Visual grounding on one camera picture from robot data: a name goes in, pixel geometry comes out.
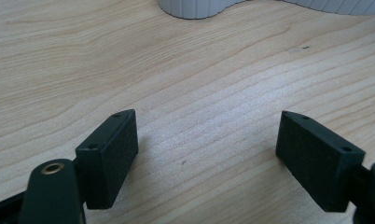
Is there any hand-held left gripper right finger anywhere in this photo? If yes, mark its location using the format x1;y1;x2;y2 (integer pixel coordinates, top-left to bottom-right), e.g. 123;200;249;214
275;110;367;214

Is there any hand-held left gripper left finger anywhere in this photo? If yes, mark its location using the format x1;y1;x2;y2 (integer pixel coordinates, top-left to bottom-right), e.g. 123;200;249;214
75;108;139;210

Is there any white ribbed container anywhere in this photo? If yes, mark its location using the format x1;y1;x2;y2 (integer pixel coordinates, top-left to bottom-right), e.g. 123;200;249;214
156;0;375;21

